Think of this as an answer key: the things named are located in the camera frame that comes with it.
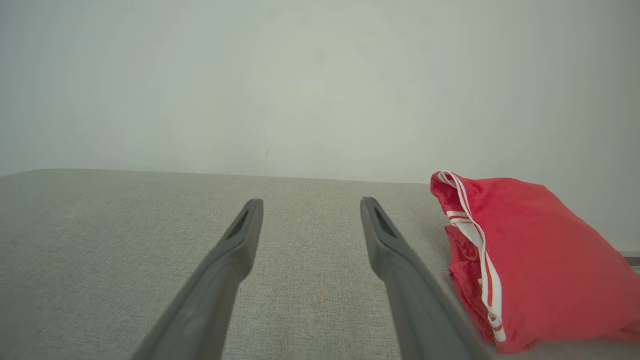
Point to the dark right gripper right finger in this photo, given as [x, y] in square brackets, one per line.
[415, 300]

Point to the dark wall baseboard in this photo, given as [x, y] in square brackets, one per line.
[632, 260]

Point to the red jersey with white sleeves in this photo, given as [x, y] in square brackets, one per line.
[550, 250]

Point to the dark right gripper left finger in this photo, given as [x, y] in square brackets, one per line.
[215, 290]

